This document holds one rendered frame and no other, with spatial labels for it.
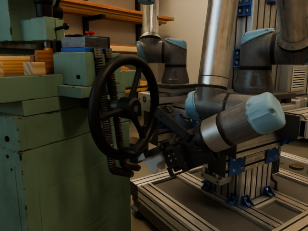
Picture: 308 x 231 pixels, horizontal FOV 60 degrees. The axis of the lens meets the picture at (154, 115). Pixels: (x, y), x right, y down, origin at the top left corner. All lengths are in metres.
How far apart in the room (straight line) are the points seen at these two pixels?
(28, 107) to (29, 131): 0.06
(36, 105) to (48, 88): 0.06
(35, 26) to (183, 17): 3.82
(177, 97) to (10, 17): 0.82
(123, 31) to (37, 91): 3.67
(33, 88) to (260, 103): 0.54
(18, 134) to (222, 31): 0.56
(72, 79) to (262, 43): 0.66
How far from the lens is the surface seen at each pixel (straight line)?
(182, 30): 4.62
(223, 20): 0.70
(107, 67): 0.66
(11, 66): 0.90
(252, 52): 1.06
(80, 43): 0.76
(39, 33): 0.95
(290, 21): 0.91
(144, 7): 1.51
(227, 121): 0.54
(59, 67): 0.81
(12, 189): 0.83
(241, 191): 1.45
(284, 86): 1.49
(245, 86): 1.05
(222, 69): 0.67
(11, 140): 0.78
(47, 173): 0.82
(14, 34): 1.02
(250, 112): 0.52
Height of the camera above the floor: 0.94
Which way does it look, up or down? 12 degrees down
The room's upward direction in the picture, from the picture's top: straight up
